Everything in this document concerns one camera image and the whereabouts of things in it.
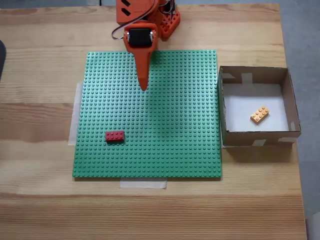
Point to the green lego baseplate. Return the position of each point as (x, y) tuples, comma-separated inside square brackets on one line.
[(150, 150)]

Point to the red lego block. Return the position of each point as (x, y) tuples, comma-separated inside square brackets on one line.
[(114, 136)]

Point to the wide masking tape strip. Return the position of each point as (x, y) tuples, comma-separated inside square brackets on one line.
[(72, 130)]

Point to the narrow masking tape strip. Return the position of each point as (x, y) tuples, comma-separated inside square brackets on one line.
[(142, 184)]

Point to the dark camera device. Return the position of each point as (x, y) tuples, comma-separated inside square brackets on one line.
[(2, 57)]

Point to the cardboard box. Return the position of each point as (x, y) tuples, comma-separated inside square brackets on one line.
[(250, 100)]

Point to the yellow lego block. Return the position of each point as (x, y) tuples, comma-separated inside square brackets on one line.
[(260, 115)]

